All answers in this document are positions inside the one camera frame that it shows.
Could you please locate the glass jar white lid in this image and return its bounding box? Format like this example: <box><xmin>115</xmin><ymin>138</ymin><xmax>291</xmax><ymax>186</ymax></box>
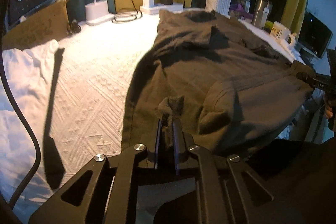
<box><xmin>240</xmin><ymin>0</ymin><xmax>251</xmax><ymax>13</ymax></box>

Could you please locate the black coiled cable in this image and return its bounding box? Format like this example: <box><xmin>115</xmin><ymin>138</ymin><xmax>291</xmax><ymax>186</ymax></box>
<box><xmin>111</xmin><ymin>9</ymin><xmax>143</xmax><ymax>24</ymax></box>

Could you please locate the dark brown t-shirt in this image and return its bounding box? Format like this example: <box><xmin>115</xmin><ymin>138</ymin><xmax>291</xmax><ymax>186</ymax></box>
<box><xmin>121</xmin><ymin>10</ymin><xmax>313</xmax><ymax>155</ymax></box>

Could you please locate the person right hand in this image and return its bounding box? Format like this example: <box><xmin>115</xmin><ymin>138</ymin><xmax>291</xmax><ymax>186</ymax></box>
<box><xmin>323</xmin><ymin>94</ymin><xmax>335</xmax><ymax>119</ymax></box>

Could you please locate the black monitor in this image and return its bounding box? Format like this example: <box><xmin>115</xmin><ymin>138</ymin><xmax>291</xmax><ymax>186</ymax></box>
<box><xmin>298</xmin><ymin>12</ymin><xmax>333</xmax><ymax>58</ymax></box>

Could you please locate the brown cardboard box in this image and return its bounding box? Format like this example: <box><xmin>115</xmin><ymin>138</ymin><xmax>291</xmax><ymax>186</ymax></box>
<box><xmin>2</xmin><ymin>0</ymin><xmax>69</xmax><ymax>50</ymax></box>

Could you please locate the white usb charger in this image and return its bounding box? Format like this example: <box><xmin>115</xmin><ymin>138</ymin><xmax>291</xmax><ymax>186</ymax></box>
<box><xmin>142</xmin><ymin>0</ymin><xmax>154</xmax><ymax>8</ymax></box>

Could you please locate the white cartoon mug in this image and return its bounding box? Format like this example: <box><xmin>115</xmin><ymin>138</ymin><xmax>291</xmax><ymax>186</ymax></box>
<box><xmin>270</xmin><ymin>21</ymin><xmax>297</xmax><ymax>48</ymax></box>

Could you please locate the purple cloth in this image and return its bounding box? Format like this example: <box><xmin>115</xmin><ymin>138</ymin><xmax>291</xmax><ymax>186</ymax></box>
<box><xmin>228</xmin><ymin>4</ymin><xmax>253</xmax><ymax>20</ymax></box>

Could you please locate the small black bundled cable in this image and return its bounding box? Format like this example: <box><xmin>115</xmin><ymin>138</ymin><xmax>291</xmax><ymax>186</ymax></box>
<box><xmin>67</xmin><ymin>19</ymin><xmax>82</xmax><ymax>35</ymax></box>

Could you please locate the white power strip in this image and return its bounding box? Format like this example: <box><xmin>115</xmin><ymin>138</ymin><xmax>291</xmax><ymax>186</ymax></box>
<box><xmin>139</xmin><ymin>2</ymin><xmax>183</xmax><ymax>15</ymax></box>

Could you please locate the stainless steel travel tumbler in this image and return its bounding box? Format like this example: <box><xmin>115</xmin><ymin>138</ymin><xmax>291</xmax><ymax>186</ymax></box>
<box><xmin>252</xmin><ymin>0</ymin><xmax>273</xmax><ymax>29</ymax></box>

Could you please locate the white cream tube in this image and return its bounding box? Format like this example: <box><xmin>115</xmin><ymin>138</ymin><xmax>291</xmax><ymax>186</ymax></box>
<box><xmin>280</xmin><ymin>39</ymin><xmax>301</xmax><ymax>59</ymax></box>

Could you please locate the white quilted bed cover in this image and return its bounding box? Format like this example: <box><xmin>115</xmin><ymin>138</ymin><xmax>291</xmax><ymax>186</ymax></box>
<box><xmin>0</xmin><ymin>7</ymin><xmax>326</xmax><ymax>223</ymax></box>

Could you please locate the black braided cable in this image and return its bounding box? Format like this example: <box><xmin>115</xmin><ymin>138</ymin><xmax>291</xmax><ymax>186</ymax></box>
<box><xmin>0</xmin><ymin>66</ymin><xmax>42</xmax><ymax>210</ymax></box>

